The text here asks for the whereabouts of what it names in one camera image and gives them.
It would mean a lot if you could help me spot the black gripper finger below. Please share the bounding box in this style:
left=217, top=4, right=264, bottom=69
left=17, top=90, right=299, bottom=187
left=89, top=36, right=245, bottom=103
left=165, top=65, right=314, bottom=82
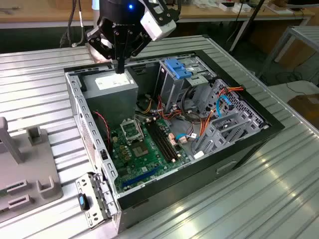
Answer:
left=120, top=24, right=152, bottom=74
left=85, top=17, right=122, bottom=74

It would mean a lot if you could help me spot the blue data wire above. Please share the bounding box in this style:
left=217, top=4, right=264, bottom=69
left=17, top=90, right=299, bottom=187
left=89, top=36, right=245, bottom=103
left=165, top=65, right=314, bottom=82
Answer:
left=175, top=95, right=234, bottom=143

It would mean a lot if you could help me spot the orange yellow power wire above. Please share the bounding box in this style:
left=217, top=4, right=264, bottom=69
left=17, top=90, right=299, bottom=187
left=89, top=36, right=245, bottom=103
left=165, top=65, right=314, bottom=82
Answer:
left=199, top=84, right=246, bottom=140

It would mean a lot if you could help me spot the grey metal disk bay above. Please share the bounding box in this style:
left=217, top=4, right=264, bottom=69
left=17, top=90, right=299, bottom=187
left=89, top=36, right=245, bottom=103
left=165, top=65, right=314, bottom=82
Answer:
left=191, top=109, right=271, bottom=160

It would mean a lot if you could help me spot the blue plastic bay latch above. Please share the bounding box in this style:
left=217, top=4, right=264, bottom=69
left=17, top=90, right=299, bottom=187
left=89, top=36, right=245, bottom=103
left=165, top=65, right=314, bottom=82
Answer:
left=164, top=58, right=194, bottom=79

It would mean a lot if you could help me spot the grey optical drive bay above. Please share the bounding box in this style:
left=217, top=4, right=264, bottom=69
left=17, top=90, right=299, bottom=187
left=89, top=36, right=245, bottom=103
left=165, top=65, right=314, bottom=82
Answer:
left=157, top=56, right=217, bottom=107

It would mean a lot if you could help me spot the grey power supply unit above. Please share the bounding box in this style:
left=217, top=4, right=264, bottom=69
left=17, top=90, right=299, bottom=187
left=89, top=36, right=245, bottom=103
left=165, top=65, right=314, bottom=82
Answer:
left=81, top=69, right=139, bottom=130

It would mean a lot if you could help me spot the wooden desk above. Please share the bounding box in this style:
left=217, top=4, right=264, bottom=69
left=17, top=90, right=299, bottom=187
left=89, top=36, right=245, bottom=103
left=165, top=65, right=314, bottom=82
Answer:
left=0, top=0, right=94, bottom=29
left=174, top=0, right=316, bottom=27

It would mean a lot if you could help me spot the metal socket cover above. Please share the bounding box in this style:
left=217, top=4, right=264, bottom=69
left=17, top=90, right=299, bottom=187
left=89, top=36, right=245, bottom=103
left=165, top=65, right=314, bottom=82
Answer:
left=120, top=119, right=146, bottom=145

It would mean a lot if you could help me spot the small white box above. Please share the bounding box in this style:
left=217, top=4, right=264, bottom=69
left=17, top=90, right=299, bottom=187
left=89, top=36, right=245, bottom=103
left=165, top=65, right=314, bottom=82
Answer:
left=233, top=4, right=252, bottom=13
left=219, top=1, right=236, bottom=12

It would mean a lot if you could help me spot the black RAM slot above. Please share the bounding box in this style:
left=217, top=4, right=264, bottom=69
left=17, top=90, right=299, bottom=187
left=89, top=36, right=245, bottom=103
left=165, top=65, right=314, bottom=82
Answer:
left=146, top=122, right=170, bottom=162
left=149, top=121, right=173, bottom=161
left=155, top=120, right=180, bottom=159
left=152, top=121, right=176, bottom=160

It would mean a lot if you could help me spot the black tripod pole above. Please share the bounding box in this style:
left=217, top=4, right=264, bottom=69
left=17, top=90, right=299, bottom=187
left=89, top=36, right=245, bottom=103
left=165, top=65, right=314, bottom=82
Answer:
left=229, top=0, right=266, bottom=52

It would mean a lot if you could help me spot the green motherboard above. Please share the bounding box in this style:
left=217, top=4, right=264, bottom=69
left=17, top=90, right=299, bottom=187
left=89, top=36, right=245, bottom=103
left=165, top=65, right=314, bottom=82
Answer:
left=109, top=117, right=192, bottom=194

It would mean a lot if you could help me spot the blue expansion slot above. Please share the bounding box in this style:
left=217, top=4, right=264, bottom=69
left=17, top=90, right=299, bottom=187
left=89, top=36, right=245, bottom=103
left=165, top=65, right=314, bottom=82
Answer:
left=121, top=166, right=160, bottom=189

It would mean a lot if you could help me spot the grey parts rack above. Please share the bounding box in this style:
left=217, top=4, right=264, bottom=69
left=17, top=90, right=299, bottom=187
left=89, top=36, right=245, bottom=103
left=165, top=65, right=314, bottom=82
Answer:
left=0, top=117, right=64, bottom=220

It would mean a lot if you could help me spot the flat beige box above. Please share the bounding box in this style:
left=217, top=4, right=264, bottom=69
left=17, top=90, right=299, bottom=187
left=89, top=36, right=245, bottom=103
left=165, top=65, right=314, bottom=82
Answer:
left=268, top=3, right=294, bottom=15

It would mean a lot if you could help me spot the white low table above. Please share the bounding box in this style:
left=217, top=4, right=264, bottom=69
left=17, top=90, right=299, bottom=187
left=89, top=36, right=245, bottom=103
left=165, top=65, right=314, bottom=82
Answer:
left=269, top=81, right=319, bottom=108

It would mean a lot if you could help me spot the black PC case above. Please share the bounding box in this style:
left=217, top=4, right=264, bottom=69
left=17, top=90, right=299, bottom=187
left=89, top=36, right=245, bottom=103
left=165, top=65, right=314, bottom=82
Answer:
left=63, top=49, right=286, bottom=235

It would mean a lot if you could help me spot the blue black latch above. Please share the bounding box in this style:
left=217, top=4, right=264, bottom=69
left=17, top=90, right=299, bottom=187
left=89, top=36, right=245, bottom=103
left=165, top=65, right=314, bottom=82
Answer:
left=77, top=194, right=90, bottom=211

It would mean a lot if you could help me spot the brown cardboard box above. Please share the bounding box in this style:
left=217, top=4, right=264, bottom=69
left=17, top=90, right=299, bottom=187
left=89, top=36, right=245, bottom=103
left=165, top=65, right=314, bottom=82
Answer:
left=286, top=93, right=319, bottom=120

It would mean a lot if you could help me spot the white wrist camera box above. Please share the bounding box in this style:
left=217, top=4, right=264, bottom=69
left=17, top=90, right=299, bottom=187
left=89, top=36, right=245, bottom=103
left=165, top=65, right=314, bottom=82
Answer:
left=140, top=9, right=177, bottom=42

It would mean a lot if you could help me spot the grey hanging cable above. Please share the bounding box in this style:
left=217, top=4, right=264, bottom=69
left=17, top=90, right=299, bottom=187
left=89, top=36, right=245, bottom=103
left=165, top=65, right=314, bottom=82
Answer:
left=72, top=0, right=87, bottom=48

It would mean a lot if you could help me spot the black hanging cable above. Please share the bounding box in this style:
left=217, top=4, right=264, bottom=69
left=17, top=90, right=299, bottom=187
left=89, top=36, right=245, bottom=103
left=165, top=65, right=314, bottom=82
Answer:
left=59, top=0, right=78, bottom=48

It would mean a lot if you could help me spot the yellow black wire bundle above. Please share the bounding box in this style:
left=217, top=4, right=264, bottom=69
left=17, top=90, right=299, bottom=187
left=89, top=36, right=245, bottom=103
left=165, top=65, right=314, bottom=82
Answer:
left=137, top=93, right=154, bottom=115

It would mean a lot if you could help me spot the thick black cable bundle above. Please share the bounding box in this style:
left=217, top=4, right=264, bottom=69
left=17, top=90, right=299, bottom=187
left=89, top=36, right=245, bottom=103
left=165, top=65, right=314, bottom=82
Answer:
left=181, top=86, right=201, bottom=121

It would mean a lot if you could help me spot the red orange wire bundle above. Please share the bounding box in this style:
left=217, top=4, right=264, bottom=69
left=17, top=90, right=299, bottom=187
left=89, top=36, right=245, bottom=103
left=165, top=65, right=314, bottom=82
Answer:
left=157, top=96, right=185, bottom=122

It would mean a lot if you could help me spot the red black fan wire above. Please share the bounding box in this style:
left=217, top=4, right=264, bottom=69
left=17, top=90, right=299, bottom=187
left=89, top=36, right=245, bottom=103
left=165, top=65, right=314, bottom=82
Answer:
left=92, top=111, right=112, bottom=152

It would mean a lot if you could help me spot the wire locking lever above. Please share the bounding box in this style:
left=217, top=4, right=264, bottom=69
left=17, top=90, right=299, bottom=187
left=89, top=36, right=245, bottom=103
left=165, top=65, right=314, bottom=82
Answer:
left=134, top=119, right=148, bottom=144

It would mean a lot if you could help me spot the grey slot bracket cover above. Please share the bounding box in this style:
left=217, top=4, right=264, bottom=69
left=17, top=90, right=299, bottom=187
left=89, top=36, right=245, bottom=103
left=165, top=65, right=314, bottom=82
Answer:
left=75, top=171, right=119, bottom=230

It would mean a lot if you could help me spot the grey metal frame table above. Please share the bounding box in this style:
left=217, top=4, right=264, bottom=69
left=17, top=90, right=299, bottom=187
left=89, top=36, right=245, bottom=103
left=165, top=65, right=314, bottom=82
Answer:
left=258, top=24, right=319, bottom=79

